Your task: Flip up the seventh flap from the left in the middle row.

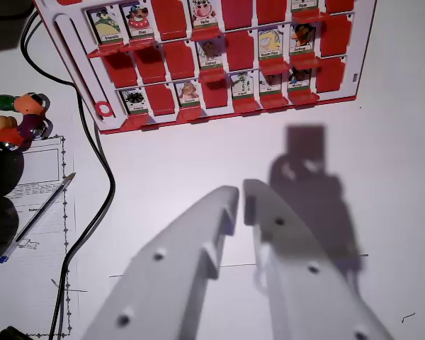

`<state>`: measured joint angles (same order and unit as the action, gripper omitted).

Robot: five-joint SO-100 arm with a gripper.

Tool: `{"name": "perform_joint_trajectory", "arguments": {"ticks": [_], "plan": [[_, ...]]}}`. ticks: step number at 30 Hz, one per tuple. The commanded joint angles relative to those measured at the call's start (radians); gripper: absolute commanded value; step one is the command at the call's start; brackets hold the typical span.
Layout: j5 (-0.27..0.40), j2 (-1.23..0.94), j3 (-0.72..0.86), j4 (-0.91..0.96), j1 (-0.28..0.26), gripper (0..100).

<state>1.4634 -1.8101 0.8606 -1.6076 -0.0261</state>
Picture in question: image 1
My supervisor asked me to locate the orange toy figure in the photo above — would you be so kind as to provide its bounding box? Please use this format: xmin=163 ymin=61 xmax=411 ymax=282
xmin=13 ymin=91 xmax=47 ymax=116

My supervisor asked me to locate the black box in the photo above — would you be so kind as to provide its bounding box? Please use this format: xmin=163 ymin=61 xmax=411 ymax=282
xmin=0 ymin=0 xmax=37 ymax=54

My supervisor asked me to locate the red and white game board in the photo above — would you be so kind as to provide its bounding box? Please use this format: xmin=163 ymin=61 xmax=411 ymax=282
xmin=33 ymin=0 xmax=378 ymax=135

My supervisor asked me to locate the clear ballpoint pen blue cap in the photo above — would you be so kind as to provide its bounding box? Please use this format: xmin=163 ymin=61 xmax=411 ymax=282
xmin=0 ymin=171 xmax=77 ymax=265

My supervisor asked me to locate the green toy figure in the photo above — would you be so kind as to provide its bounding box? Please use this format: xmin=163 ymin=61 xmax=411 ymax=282
xmin=0 ymin=93 xmax=18 ymax=111

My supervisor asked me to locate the red-orange toy figure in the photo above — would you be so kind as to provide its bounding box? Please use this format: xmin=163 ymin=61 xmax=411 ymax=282
xmin=0 ymin=126 xmax=25 ymax=147

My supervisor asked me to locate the purple toy figure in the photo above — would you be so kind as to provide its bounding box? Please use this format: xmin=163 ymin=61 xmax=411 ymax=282
xmin=18 ymin=113 xmax=41 ymax=140

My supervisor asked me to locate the tan toy figure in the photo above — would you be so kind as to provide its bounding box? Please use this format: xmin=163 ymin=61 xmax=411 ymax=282
xmin=0 ymin=115 xmax=19 ymax=137

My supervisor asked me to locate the printed paper sheet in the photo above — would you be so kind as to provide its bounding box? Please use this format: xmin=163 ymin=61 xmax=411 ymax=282
xmin=0 ymin=134 xmax=76 ymax=340

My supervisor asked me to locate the small dark object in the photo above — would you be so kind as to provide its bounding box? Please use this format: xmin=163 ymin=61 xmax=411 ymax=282
xmin=0 ymin=325 xmax=33 ymax=340

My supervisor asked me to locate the silver metal ball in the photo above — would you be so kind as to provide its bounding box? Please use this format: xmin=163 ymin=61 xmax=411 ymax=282
xmin=30 ymin=118 xmax=54 ymax=141

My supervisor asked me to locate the black cable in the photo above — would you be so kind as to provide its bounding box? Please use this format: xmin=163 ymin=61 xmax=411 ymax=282
xmin=38 ymin=19 xmax=107 ymax=340
xmin=20 ymin=8 xmax=116 ymax=340

